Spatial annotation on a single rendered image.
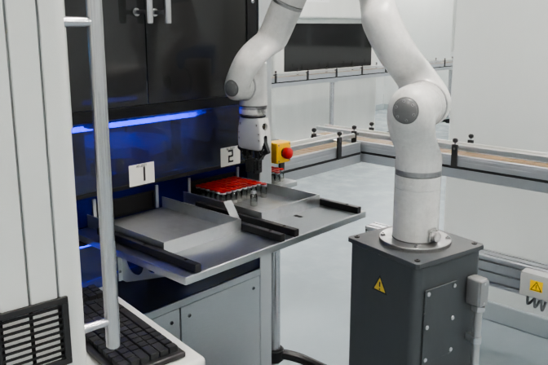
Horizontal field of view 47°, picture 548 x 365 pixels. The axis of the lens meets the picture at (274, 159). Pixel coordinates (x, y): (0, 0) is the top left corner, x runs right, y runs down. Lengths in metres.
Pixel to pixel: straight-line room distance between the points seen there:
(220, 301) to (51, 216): 1.17
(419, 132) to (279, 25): 0.50
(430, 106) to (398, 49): 0.18
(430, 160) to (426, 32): 9.15
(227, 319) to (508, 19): 1.83
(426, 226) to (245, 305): 0.79
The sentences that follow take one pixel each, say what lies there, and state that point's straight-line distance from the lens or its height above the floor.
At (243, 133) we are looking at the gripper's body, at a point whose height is 1.11.
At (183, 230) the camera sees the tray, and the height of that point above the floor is 0.88.
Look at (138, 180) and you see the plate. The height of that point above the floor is 1.00.
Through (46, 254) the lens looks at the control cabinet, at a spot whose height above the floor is 1.08.
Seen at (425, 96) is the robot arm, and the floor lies 1.26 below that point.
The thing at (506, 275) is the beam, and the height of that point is 0.49.
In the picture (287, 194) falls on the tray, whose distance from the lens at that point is 2.04.
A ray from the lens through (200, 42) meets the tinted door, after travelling 1.91.
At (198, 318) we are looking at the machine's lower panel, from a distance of 2.08.
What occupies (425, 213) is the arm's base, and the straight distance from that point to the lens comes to 1.68.
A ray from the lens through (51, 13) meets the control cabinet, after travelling 1.00.
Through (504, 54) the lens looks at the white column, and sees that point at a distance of 3.11.
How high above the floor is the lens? 1.42
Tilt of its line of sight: 12 degrees down
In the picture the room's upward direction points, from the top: straight up
